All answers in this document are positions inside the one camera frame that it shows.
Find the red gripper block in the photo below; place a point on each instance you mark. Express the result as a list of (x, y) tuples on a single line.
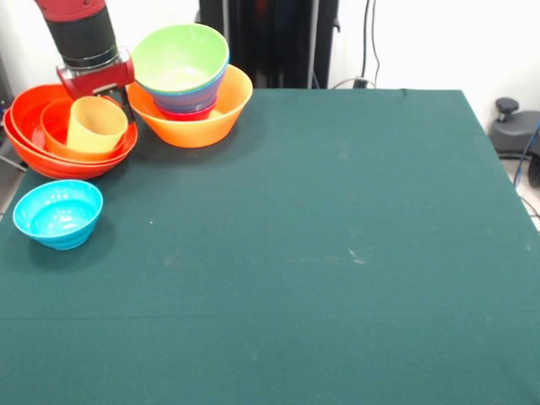
[(101, 80)]

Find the yellow plastic cup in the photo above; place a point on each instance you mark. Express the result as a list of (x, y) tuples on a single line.
[(95, 126)]

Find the small blue plastic bowl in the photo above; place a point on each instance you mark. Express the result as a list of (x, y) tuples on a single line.
[(187, 105)]

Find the small magenta plastic bowl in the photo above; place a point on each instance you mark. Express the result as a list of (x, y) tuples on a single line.
[(187, 116)]

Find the large blue plastic bowl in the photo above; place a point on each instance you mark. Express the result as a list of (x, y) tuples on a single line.
[(190, 96)]

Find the green plastic bowl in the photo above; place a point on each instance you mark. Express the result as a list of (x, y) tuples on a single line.
[(177, 55)]

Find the large orange plastic bowl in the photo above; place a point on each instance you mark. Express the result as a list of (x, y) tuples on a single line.
[(194, 133)]

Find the small orange-red plastic bowl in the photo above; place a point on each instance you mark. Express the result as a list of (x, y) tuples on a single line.
[(55, 135)]

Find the large red plastic bowl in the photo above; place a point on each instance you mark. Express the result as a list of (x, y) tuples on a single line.
[(25, 114), (63, 171)]

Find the small cyan plastic bowl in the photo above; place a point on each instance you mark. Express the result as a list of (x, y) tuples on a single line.
[(59, 215)]

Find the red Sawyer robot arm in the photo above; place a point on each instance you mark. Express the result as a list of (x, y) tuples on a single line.
[(84, 38)]

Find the dark green tablecloth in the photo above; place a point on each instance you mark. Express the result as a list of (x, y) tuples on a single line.
[(270, 316)]

